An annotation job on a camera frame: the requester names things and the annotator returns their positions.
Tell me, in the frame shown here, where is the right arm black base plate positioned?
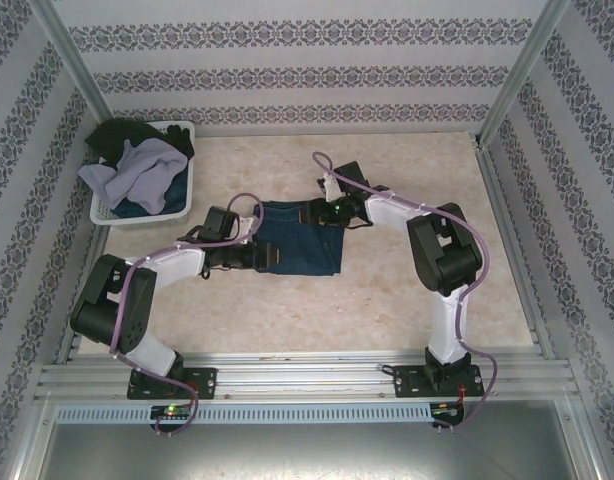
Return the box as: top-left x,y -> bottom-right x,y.
392,363 -> 486,399

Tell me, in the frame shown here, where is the denim skirt with pockets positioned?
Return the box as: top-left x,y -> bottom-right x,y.
251,199 -> 346,278

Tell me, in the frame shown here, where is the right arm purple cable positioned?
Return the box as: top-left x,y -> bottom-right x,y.
311,151 -> 499,434

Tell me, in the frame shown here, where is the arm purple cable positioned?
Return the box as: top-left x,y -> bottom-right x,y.
108,192 -> 266,439
311,151 -> 499,434

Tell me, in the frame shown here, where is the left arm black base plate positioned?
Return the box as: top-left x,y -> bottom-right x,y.
126,367 -> 219,401

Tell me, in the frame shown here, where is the white plastic basket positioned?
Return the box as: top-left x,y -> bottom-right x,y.
89,119 -> 197,230

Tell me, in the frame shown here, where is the aluminium mounting rail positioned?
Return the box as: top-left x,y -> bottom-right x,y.
35,351 -> 574,404

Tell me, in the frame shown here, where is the grey sheet metal panel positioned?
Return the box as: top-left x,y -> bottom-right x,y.
16,392 -> 606,480

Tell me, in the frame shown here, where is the aluminium frame post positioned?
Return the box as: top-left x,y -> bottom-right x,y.
34,0 -> 113,124
474,0 -> 573,149

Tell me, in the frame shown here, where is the white slotted cable duct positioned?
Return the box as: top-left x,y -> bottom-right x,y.
54,403 -> 433,424

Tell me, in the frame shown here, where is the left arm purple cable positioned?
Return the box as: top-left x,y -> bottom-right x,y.
108,192 -> 266,439

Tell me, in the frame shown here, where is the lavender skirt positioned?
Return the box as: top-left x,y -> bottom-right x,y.
77,138 -> 189,214

